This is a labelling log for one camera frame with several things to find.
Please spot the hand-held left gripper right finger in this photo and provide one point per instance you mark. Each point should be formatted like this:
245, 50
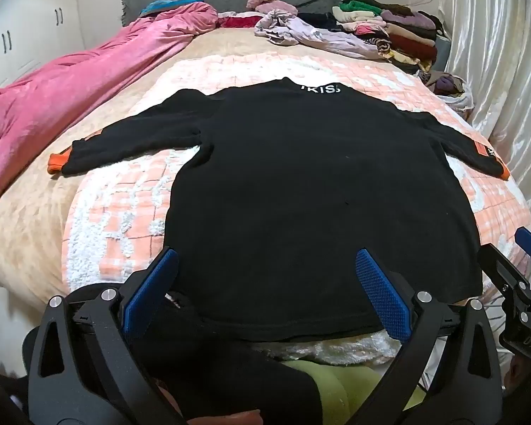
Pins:
382, 292

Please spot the black sweater with orange cuffs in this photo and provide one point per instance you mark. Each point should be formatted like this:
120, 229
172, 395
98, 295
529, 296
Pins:
314, 186

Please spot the grey blue cloth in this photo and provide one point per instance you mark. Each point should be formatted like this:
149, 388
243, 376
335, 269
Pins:
442, 51

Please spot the person's right hand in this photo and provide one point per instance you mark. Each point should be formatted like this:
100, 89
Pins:
524, 378

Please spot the black cloth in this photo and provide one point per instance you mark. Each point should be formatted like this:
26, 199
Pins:
230, 363

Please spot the white wardrobe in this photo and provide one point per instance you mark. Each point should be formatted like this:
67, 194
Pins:
40, 22

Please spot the stack of folded clothes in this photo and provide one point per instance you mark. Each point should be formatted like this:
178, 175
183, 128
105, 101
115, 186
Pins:
402, 31

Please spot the orange white checked fleece blanket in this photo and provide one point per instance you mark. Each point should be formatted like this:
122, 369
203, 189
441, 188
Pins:
115, 212

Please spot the red garment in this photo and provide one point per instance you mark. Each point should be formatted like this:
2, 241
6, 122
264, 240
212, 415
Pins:
241, 22

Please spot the pink duvet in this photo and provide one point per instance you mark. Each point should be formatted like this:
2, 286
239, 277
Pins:
71, 88

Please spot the person's left hand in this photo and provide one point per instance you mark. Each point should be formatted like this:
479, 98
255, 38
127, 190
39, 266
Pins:
221, 417

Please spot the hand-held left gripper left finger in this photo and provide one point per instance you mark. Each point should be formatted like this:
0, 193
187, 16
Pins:
152, 287

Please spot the white bag of clothes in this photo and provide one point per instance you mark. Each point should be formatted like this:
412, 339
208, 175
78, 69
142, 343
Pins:
451, 90

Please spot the white satin curtain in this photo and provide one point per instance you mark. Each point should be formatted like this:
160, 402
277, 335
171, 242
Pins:
500, 75

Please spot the lilac crumpled garment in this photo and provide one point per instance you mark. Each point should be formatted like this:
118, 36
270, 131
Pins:
301, 33

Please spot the beige plush blanket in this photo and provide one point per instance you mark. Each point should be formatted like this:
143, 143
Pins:
26, 239

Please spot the white lined cloth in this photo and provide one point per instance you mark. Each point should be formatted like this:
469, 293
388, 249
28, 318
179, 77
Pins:
491, 314

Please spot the dark navy garment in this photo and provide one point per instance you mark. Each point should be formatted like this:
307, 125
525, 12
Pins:
323, 20

